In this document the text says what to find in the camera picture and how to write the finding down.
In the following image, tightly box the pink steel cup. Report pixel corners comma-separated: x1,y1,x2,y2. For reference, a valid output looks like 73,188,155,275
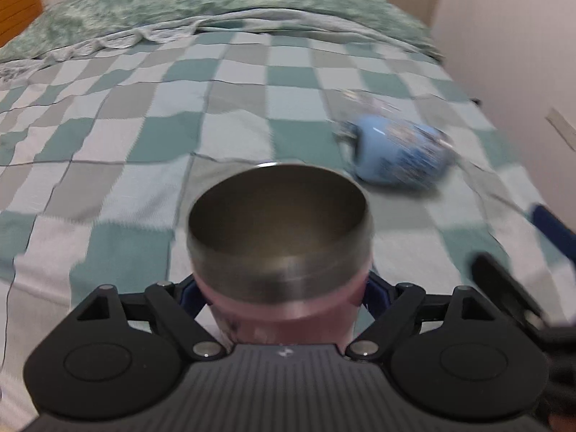
186,164,373,347

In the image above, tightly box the wooden headboard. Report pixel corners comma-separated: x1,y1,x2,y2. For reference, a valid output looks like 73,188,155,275
0,0,44,47

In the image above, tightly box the green floral duvet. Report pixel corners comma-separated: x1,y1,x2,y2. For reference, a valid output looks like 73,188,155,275
1,0,442,62

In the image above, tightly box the checkered green bed blanket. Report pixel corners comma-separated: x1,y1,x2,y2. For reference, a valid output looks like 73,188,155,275
0,30,576,432

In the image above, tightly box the blue printed cup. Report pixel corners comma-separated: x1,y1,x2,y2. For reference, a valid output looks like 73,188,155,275
338,114,457,189

